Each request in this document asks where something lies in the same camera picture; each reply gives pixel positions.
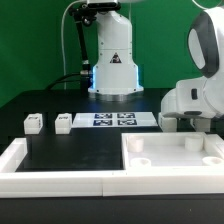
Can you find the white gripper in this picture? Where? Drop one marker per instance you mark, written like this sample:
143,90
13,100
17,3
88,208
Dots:
191,99

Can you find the white square tabletop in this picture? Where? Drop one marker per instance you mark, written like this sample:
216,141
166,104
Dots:
148,152

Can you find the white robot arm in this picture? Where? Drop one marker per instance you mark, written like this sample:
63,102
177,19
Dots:
115,76

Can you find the white U-shaped obstacle fence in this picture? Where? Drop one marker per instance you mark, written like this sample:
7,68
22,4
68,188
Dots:
15,184

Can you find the white sheet with fiducial markers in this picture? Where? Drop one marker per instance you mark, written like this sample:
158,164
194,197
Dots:
118,119

